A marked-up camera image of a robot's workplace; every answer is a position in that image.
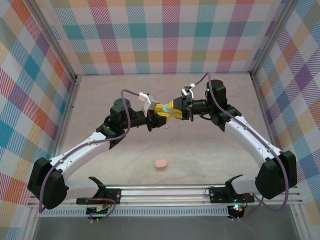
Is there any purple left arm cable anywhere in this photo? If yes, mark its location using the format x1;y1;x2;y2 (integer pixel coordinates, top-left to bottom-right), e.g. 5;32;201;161
38;89;141;215

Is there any white slotted cable duct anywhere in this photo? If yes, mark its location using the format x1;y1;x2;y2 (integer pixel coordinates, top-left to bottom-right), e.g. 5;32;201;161
43;208;231;218

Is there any aluminium frame side rail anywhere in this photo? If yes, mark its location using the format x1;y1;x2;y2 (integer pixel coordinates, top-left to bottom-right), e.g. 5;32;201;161
24;76;83;240
249;73;311;240

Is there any pink earbud charging case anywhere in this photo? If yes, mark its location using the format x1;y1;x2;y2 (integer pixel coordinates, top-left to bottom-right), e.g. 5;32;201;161
154;158;169;171

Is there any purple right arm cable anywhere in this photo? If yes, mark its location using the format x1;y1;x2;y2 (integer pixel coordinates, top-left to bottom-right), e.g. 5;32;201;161
194;72;291;222

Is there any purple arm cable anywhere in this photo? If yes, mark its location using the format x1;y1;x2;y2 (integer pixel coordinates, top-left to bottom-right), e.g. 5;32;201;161
38;89;141;215
194;72;291;222

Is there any aluminium frame corner post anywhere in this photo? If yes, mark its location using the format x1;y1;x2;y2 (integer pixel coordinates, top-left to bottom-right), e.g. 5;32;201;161
24;0;82;81
248;0;301;78

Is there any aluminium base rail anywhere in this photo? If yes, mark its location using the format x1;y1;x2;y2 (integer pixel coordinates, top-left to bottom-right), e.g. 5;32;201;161
27;184;303;209

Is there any small controller circuit board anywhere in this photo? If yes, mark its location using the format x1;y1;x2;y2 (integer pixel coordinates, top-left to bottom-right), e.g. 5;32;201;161
228;203;245;219
86;204;112;218

